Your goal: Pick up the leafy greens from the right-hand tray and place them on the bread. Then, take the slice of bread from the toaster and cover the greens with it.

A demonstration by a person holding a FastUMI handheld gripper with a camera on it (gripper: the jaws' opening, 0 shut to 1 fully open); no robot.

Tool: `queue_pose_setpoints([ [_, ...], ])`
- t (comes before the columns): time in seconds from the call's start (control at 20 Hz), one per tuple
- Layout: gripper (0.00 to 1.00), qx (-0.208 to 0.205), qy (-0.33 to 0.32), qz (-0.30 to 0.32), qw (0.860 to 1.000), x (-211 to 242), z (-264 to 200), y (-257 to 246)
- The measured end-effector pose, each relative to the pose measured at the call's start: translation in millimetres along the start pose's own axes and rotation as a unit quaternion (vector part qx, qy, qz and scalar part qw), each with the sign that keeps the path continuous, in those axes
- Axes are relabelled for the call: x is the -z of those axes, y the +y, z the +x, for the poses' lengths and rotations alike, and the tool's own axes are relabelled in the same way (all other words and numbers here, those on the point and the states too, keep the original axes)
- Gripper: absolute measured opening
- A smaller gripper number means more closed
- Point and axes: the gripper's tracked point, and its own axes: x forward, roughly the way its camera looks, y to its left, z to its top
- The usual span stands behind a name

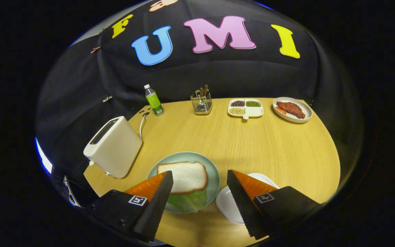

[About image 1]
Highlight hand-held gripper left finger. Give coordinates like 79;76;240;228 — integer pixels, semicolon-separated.
87;170;174;243

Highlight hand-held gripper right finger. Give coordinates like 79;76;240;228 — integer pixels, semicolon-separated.
226;169;324;240

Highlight green lettuce leaf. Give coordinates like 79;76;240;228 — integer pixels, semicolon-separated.
167;189;207;213

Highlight thick toasted bread slice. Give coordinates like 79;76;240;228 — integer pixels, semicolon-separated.
157;161;208;195

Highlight white rectangular plate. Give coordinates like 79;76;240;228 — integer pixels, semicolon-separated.
216;173;280;225

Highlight pale green round plate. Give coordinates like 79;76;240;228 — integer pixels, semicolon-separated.
146;151;221;214

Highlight white toaster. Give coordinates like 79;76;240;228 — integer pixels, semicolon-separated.
83;116;143;179

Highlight divided white bean dish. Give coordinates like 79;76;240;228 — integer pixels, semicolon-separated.
227;98;264;120

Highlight green label drink bottle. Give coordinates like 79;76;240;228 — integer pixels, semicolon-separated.
144;84;165;116

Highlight red meat slices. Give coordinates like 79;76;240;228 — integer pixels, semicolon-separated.
275;101;306;119

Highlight round white plate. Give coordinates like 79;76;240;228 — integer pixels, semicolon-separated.
272;97;313;124

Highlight black backdrop cloth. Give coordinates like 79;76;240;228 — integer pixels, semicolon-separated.
35;0;366;192

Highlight white toaster cable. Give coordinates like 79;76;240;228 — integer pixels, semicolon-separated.
139;112;150;139

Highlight white frame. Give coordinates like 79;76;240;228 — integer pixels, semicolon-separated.
62;174;81;207

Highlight wire utensil holder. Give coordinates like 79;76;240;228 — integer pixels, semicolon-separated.
190;90;213;115

